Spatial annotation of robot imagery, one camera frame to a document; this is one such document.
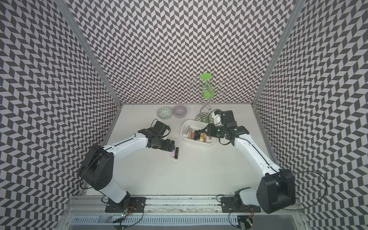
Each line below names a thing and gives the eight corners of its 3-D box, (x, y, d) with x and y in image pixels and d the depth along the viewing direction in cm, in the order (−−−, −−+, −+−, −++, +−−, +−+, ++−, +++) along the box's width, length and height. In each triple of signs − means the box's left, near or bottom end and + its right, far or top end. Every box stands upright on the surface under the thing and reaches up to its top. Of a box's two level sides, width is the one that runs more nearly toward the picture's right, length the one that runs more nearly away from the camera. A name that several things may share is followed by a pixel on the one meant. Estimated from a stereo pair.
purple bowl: (172, 119, 109) (172, 115, 106) (173, 109, 116) (173, 105, 113) (186, 119, 109) (186, 115, 106) (186, 109, 116) (186, 105, 113)
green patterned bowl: (157, 119, 111) (156, 115, 108) (159, 110, 117) (158, 106, 114) (171, 119, 111) (170, 115, 108) (172, 110, 117) (171, 106, 114)
